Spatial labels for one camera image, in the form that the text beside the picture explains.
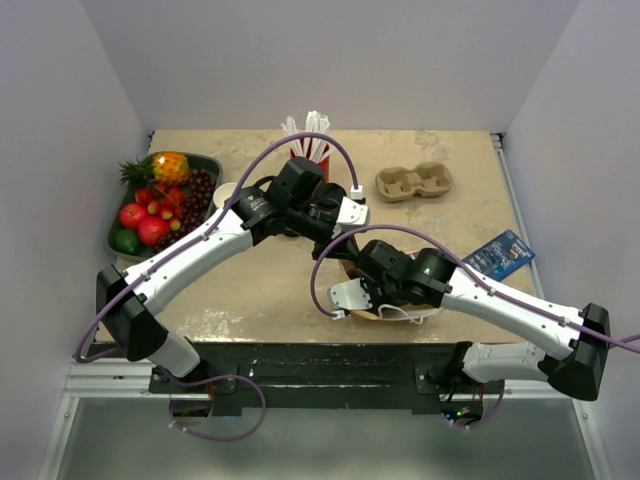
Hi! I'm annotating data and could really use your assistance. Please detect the brown paper takeout bag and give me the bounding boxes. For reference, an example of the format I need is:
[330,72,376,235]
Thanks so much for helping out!
[339,250,442,325]

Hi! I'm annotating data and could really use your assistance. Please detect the brown pulp cup carrier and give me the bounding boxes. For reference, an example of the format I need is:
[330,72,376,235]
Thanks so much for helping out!
[375,162,453,203]

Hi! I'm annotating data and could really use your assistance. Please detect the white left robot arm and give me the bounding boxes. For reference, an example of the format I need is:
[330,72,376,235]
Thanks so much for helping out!
[96,157,368,392]

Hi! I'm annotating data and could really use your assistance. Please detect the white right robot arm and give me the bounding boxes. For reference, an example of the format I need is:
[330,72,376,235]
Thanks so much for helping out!
[355,240,610,401]

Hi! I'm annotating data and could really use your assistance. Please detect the red ribbed straw cup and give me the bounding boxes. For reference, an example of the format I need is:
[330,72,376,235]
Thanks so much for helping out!
[289,141,331,183]

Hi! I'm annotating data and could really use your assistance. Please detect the white wrapped straw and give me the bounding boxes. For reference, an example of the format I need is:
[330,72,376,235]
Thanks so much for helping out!
[310,111,330,163]
[302,110,317,158]
[285,116,309,161]
[280,122,307,161]

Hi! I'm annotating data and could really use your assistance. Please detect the stacked brown paper cups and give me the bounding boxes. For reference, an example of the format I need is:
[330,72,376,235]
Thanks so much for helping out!
[212,182,238,209]

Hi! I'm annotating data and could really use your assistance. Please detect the dark red grape bunch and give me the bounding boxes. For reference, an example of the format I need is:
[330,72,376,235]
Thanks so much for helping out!
[153,169,217,253]

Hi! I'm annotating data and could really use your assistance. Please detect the blue card packet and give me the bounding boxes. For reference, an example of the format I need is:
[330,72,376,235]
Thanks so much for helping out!
[463,229,535,281]

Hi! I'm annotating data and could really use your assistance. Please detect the orange pineapple fruit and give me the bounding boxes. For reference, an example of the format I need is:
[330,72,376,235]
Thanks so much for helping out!
[119,151,191,186]

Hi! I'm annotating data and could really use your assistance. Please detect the red lychee fruit cluster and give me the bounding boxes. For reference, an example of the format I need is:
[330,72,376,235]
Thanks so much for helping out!
[134,183,187,231]

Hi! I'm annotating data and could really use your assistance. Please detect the red apple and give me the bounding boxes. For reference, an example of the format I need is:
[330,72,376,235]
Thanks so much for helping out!
[119,202,149,231]
[137,216,170,247]

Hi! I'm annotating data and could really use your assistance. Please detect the dark green fruit tray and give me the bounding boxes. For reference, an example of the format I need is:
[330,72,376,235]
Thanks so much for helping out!
[105,152,223,262]

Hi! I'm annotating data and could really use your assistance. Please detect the green lime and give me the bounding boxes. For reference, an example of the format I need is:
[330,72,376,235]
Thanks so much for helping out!
[114,229,141,255]

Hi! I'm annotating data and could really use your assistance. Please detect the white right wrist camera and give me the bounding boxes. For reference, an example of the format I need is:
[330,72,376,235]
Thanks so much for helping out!
[327,278,373,320]

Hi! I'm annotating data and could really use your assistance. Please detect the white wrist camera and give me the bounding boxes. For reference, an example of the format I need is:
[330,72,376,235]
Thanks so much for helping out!
[327,278,373,320]
[336,197,370,233]

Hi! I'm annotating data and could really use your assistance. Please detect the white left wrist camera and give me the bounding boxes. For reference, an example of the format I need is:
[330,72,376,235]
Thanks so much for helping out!
[336,197,370,233]

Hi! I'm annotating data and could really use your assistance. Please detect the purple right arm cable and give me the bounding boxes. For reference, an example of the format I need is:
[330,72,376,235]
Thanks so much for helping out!
[309,224,640,431]

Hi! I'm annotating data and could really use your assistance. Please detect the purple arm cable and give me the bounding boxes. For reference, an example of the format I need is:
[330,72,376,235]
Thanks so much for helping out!
[73,132,364,442]
[309,224,640,431]

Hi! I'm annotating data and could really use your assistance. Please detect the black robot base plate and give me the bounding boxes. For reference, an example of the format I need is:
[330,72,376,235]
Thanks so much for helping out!
[85,342,506,418]

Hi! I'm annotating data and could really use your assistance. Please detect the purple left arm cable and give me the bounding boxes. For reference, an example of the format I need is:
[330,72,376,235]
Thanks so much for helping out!
[73,132,364,442]

